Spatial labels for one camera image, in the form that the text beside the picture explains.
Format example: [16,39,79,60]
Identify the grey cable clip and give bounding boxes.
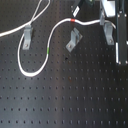
[66,28,82,52]
[103,22,114,45]
[22,25,33,50]

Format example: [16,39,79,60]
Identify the white cable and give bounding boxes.
[0,0,102,78]

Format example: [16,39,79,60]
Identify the right grey cable clip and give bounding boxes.
[103,22,114,45]

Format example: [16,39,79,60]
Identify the middle grey cable clip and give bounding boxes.
[66,28,82,52]

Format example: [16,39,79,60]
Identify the left grey cable clip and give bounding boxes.
[22,25,33,50]

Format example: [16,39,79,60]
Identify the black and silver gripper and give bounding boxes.
[100,0,128,65]

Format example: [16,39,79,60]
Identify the black white-labelled block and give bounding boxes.
[71,0,96,18]

